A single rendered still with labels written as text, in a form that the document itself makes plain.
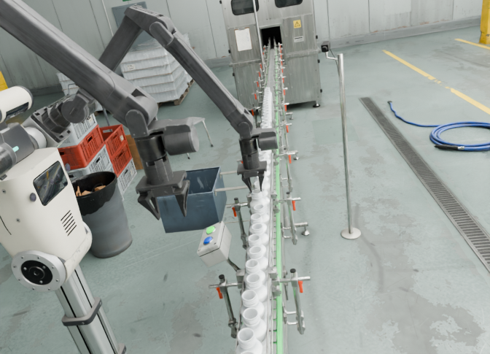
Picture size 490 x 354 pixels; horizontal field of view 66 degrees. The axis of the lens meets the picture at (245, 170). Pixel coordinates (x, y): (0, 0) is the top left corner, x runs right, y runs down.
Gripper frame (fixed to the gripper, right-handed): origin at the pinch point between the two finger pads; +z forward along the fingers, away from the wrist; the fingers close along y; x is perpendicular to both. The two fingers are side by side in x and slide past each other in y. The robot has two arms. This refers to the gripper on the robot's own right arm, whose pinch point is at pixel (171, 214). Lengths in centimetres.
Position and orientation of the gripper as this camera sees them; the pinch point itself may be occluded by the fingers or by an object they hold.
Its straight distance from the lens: 89.6
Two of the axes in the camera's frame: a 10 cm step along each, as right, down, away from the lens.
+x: 0.6, -4.3, 9.0
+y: 9.8, -1.3, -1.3
